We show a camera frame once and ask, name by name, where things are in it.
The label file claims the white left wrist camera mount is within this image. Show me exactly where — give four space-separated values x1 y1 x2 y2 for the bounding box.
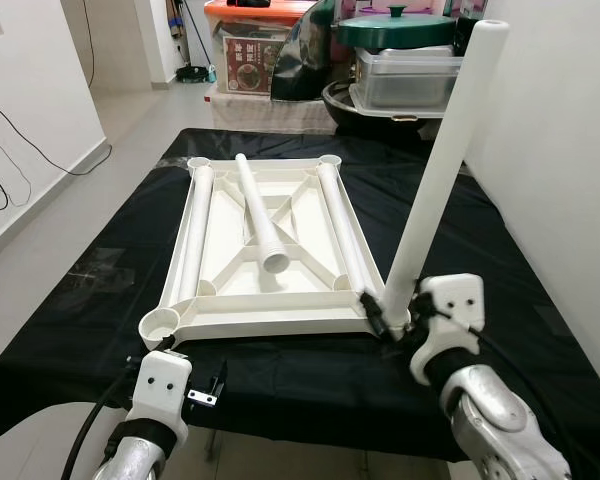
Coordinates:
128 350 194 441

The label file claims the black tablecloth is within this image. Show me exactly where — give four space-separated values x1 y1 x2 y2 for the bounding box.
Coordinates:
0 127 600 466

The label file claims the white plastic table top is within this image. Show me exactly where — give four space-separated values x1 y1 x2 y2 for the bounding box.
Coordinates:
138 155 411 351

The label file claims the white plastic table leg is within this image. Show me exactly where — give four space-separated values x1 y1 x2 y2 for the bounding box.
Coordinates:
168 165 216 309
315 163 379 301
380 18 511 331
233 152 293 276

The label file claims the black wall cable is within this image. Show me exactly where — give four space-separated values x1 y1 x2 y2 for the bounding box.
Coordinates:
0 90 111 231

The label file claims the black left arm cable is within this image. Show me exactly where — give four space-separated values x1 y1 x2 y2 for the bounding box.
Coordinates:
60 375 141 480

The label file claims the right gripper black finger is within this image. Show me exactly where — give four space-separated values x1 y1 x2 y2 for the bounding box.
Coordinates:
358 289 389 341

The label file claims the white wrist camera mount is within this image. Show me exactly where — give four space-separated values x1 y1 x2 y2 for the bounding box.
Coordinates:
128 350 194 441
408 273 484 381

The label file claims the black bag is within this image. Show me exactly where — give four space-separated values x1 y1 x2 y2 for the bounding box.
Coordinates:
270 0 356 101

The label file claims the green pot lid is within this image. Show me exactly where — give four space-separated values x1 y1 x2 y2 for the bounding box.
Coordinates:
335 5 459 49

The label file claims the clear plastic storage box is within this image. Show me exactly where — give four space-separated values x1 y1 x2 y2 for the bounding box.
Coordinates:
352 48 463 111

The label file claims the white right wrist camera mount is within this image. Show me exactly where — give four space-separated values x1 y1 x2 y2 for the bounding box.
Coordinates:
408 273 484 381

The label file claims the red printed box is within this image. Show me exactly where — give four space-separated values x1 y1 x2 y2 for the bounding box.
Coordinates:
220 25 286 96

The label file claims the black floor mop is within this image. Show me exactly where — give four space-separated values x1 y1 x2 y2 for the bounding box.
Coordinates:
175 62 219 84

